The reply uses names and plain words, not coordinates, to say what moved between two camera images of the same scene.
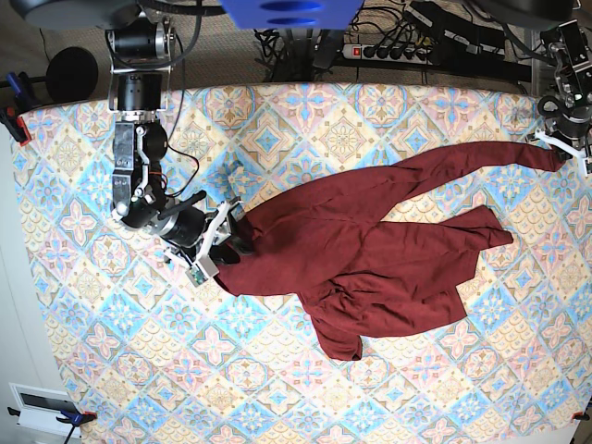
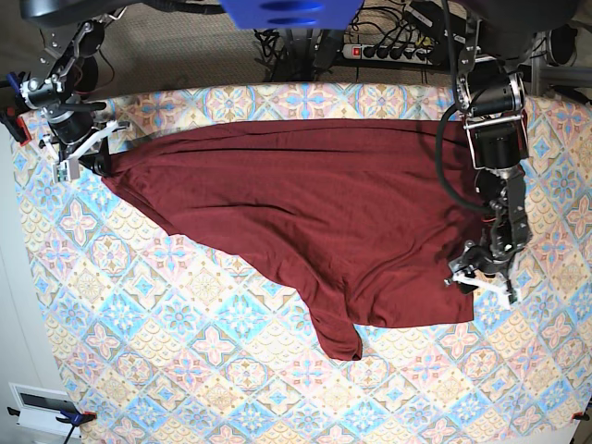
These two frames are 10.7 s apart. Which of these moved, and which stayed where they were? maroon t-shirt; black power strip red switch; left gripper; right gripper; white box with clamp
Moved: left gripper; right gripper; maroon t-shirt
Stayed: white box with clamp; black power strip red switch
